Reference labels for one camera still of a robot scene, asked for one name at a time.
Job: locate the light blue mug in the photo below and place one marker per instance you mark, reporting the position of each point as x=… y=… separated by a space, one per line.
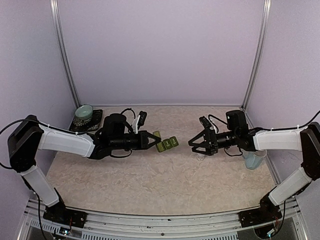
x=252 y=160

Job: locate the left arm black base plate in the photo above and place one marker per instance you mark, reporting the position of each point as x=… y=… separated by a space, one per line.
x=68 y=217

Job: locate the aluminium front rail frame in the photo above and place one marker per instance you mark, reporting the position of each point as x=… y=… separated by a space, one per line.
x=99 y=225

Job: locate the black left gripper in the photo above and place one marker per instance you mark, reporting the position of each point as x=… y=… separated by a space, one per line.
x=143 y=141

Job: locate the black patterned tray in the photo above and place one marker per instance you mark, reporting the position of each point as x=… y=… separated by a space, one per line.
x=89 y=125

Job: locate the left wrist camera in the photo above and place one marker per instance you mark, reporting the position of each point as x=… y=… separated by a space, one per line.
x=139 y=121

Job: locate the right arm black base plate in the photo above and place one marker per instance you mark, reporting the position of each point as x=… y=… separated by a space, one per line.
x=256 y=216

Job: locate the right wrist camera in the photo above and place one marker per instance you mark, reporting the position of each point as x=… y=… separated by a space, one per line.
x=208 y=124

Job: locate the white pill bottle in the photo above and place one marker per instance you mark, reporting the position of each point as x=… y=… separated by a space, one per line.
x=200 y=157

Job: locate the light green ceramic bowl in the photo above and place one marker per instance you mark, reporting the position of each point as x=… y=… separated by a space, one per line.
x=84 y=112

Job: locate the green pill organizer box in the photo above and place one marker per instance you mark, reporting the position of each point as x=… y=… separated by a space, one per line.
x=165 y=144

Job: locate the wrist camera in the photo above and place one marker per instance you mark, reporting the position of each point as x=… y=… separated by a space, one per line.
x=208 y=124
x=139 y=121

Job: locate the right aluminium corner post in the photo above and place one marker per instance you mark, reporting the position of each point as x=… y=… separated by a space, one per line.
x=258 y=53

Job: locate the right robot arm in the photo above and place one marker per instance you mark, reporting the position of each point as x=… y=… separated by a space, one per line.
x=303 y=138

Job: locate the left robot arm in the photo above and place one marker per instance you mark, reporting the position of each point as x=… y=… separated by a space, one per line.
x=32 y=135

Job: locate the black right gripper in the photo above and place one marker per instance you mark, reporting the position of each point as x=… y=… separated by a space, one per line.
x=210 y=136

